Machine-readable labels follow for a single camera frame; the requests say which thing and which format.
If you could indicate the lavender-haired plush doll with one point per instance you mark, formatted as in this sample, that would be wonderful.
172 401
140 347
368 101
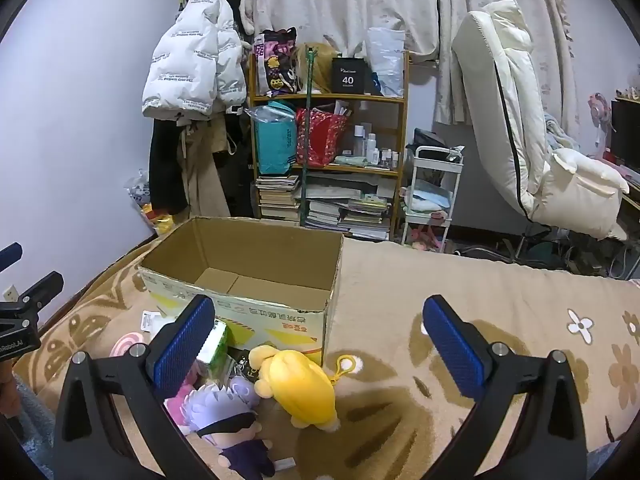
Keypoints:
220 405

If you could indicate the group of cosmetic bottles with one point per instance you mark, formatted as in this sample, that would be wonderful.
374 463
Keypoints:
372 150

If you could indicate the printed cardboard box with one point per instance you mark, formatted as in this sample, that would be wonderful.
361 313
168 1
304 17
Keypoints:
280 320

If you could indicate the teal bag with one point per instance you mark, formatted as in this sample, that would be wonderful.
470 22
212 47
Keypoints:
272 140

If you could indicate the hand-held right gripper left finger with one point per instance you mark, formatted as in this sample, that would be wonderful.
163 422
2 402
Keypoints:
185 345

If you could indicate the blonde wig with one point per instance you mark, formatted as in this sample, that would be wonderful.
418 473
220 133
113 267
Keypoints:
322 67

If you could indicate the yellow plush toy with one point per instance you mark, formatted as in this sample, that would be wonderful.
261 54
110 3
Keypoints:
300 385

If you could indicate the green tissue pack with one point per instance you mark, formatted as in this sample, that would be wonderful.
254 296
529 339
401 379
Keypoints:
217 345

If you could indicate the pink fan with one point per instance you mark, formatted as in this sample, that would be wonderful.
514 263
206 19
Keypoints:
600 115

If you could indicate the white paper tag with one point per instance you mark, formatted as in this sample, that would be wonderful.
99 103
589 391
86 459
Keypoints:
152 321

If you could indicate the black monitor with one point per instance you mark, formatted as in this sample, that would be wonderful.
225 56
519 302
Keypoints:
626 132

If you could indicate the green pole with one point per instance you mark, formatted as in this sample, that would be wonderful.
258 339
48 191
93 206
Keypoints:
306 160

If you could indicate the black coat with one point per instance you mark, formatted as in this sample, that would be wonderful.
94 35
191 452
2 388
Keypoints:
167 160

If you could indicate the light blue cloth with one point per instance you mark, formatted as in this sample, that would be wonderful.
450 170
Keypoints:
425 199

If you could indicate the pink round lollipop toy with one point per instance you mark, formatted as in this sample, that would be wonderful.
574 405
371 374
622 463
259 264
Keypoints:
122 345

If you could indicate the white trolley cart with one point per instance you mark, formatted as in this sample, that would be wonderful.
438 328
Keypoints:
425 170

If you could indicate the wooden shelf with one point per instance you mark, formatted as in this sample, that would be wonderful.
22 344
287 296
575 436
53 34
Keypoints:
330 98

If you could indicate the red patterned bag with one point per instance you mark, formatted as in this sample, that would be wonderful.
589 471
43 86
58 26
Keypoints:
320 137

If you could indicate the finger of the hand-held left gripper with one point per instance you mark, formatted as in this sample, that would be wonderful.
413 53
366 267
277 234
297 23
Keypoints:
10 256
42 290

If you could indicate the grey cloth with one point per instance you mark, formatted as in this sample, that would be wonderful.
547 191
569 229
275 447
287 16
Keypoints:
32 420

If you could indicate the small stack of books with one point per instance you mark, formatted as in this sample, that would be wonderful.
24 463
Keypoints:
277 197

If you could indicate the white puffer jacket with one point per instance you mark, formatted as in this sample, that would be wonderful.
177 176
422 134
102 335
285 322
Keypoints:
195 50

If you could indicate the white plastic bag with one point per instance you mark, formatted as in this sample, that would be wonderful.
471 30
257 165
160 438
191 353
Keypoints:
386 60

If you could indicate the pink plush toy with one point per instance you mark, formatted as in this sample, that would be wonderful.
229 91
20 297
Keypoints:
180 406

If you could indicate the colourful printed bag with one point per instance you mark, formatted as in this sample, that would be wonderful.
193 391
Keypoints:
272 62

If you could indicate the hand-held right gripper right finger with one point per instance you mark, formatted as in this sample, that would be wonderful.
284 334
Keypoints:
452 347

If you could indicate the beige trousers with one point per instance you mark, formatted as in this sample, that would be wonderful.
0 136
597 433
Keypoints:
202 175

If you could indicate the large stack of books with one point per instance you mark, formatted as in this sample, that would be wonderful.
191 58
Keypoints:
350 212

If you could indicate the white padded chair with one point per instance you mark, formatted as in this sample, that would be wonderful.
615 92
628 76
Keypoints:
510 110

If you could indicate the black box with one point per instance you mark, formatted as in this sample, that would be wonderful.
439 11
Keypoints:
349 76

